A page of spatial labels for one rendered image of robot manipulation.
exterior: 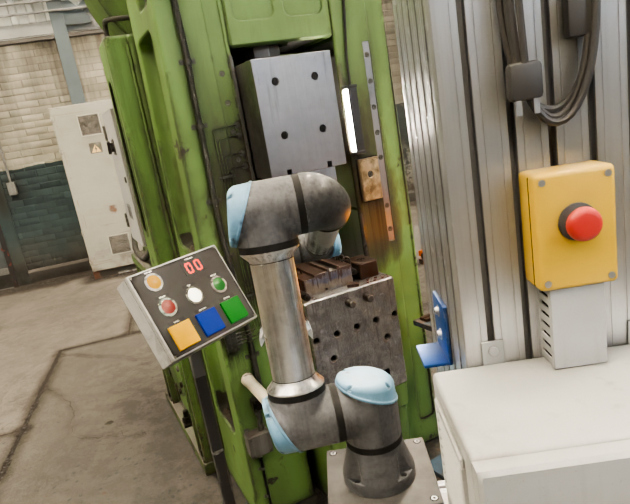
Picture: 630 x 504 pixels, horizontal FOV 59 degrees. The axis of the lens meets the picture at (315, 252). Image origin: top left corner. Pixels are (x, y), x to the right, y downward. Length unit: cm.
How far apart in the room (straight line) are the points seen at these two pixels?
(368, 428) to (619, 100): 72
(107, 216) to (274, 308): 632
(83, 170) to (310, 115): 547
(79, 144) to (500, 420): 687
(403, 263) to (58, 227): 618
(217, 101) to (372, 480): 137
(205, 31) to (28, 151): 611
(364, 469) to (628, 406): 64
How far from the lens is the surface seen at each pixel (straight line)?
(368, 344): 218
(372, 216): 231
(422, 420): 274
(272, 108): 196
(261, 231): 102
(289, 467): 247
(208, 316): 174
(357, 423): 113
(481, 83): 67
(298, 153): 199
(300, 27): 220
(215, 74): 206
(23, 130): 803
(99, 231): 735
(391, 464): 119
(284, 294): 105
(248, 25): 213
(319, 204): 102
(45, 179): 801
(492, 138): 68
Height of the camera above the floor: 157
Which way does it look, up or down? 14 degrees down
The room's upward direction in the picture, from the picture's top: 10 degrees counter-clockwise
